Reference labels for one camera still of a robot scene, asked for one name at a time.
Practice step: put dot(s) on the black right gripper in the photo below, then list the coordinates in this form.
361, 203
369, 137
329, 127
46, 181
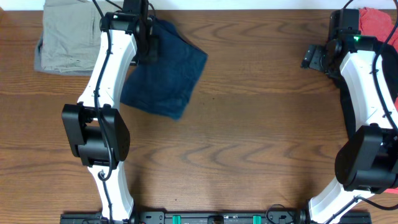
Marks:
313, 58

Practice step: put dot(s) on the red orange t-shirt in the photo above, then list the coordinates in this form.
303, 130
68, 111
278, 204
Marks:
379, 24

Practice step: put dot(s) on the navy blue shorts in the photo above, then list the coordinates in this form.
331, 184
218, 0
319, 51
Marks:
165, 87

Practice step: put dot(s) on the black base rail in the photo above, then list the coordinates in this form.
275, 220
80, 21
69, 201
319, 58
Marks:
271, 216

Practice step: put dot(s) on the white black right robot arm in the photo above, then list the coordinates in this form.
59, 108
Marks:
364, 69

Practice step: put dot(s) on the khaki folded shorts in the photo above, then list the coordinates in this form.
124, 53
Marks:
71, 35

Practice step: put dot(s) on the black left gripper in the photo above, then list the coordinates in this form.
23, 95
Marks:
148, 54

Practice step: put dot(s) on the black logo t-shirt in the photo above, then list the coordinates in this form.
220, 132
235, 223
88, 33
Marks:
389, 67

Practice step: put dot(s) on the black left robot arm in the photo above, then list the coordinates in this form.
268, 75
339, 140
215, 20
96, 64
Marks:
96, 132

